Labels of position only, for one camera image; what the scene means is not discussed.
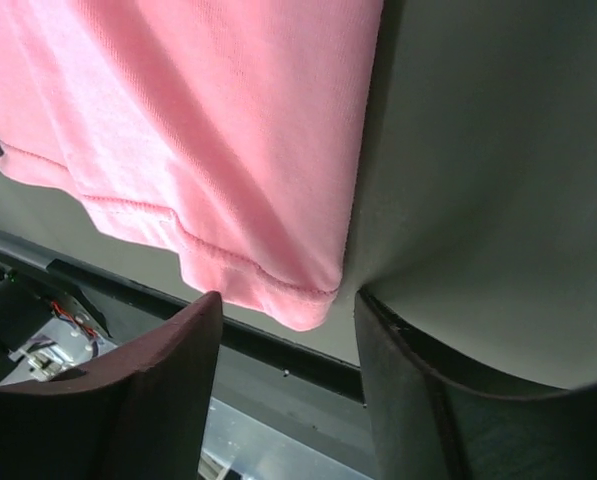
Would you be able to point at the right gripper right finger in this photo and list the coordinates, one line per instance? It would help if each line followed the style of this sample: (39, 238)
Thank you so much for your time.
(436, 413)

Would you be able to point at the pink t shirt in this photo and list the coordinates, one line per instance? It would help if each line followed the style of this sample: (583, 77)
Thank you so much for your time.
(227, 132)

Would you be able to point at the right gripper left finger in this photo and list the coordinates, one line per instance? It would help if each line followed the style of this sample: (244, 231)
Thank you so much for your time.
(136, 412)

